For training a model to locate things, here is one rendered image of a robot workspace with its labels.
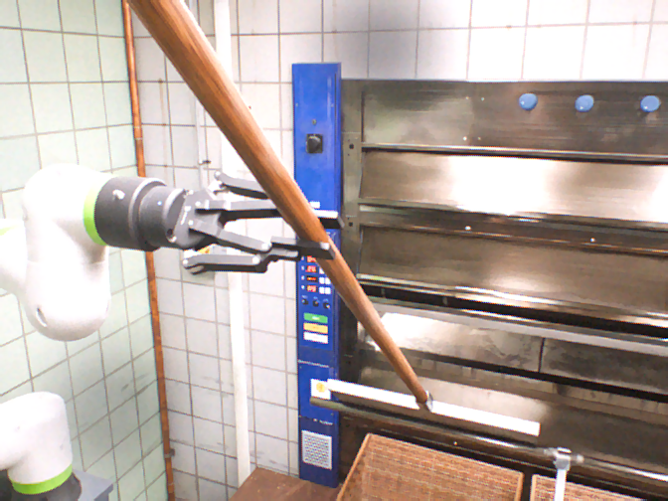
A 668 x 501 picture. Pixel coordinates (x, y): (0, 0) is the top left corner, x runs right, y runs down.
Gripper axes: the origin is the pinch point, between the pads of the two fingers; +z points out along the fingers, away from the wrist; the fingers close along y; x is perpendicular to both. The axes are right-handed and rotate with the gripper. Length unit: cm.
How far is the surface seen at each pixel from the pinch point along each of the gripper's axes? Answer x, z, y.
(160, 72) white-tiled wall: -85, -112, -94
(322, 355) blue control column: -145, -46, -17
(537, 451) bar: -115, 29, 4
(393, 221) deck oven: -114, -23, -58
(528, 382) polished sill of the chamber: -144, 25, -20
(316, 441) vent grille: -169, -48, 12
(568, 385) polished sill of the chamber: -143, 36, -21
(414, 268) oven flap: -122, -15, -46
